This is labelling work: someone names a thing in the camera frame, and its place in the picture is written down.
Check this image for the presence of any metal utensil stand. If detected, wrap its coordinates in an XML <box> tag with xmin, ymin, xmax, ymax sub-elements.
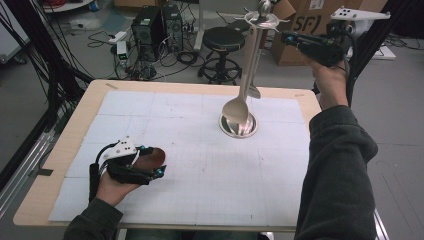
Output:
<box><xmin>218</xmin><ymin>0</ymin><xmax>290</xmax><ymax>139</ymax></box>

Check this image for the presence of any white metal post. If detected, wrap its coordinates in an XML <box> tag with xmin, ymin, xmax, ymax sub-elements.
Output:
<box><xmin>193</xmin><ymin>0</ymin><xmax>207</xmax><ymax>52</ymax></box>

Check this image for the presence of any black round stool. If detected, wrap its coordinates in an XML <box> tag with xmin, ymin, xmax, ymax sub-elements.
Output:
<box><xmin>198</xmin><ymin>26</ymin><xmax>247</xmax><ymax>86</ymax></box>

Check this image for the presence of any white device green display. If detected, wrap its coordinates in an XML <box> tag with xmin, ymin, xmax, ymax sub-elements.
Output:
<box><xmin>115</xmin><ymin>40</ymin><xmax>130</xmax><ymax>62</ymax></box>

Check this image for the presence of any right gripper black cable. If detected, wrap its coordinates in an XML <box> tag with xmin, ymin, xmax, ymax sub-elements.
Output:
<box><xmin>343</xmin><ymin>28</ymin><xmax>360</xmax><ymax>108</ymax></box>

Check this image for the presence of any brown wooden spoon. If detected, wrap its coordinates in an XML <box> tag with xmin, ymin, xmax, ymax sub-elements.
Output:
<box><xmin>136</xmin><ymin>147</ymin><xmax>167</xmax><ymax>171</ymax></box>

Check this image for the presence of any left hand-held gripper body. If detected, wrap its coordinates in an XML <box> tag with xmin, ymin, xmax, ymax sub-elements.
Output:
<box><xmin>101</xmin><ymin>135</ymin><xmax>153</xmax><ymax>187</ymax></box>

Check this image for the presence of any white flat board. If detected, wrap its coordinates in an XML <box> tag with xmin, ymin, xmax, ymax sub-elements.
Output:
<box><xmin>371</xmin><ymin>44</ymin><xmax>398</xmax><ymax>61</ymax></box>

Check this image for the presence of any white round table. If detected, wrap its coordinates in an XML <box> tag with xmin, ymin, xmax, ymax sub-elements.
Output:
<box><xmin>41</xmin><ymin>0</ymin><xmax>95</xmax><ymax>14</ymax></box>

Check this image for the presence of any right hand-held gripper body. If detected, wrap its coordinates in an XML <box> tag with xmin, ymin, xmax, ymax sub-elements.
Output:
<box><xmin>299</xmin><ymin>7</ymin><xmax>392</xmax><ymax>67</ymax></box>

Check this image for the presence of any person's right hand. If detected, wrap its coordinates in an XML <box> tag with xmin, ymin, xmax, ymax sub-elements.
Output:
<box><xmin>301</xmin><ymin>54</ymin><xmax>351</xmax><ymax>111</ymax></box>

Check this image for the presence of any beige silicone ladle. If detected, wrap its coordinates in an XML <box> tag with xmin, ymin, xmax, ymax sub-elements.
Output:
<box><xmin>221</xmin><ymin>24</ymin><xmax>264</xmax><ymax>125</ymax></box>

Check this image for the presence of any tangle of black floor cables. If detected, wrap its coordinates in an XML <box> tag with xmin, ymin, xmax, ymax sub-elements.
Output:
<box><xmin>86</xmin><ymin>29</ymin><xmax>203</xmax><ymax>82</ymax></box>

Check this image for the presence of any black computer tower green label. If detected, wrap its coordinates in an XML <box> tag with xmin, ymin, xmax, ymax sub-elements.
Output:
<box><xmin>130</xmin><ymin>5</ymin><xmax>166</xmax><ymax>63</ymax></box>

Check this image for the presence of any person's left hand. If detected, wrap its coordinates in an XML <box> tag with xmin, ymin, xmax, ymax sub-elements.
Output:
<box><xmin>96</xmin><ymin>171</ymin><xmax>141</xmax><ymax>208</ymax></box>

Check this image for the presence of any white grid mat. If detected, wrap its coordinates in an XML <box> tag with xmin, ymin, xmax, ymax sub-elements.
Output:
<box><xmin>48</xmin><ymin>90</ymin><xmax>313</xmax><ymax>228</ymax></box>

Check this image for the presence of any metal spoon with brown handle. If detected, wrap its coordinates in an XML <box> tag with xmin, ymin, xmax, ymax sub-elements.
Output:
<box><xmin>248</xmin><ymin>29</ymin><xmax>269</xmax><ymax>100</ymax></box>

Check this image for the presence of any cardboard box round black logo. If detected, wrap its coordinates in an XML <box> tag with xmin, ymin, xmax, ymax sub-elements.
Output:
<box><xmin>270</xmin><ymin>0</ymin><xmax>364</xmax><ymax>67</ymax></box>

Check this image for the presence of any white power strip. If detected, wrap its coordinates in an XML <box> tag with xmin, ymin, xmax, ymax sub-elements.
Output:
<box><xmin>108</xmin><ymin>30</ymin><xmax>130</xmax><ymax>45</ymax></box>

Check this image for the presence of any grey rounded device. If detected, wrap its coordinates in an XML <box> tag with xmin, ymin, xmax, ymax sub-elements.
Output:
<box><xmin>351</xmin><ymin>19</ymin><xmax>377</xmax><ymax>40</ymax></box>

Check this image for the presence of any aluminium rail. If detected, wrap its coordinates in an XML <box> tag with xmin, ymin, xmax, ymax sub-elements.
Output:
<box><xmin>0</xmin><ymin>131</ymin><xmax>56</xmax><ymax>218</ymax></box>
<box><xmin>373</xmin><ymin>208</ymin><xmax>391</xmax><ymax>240</ymax></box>

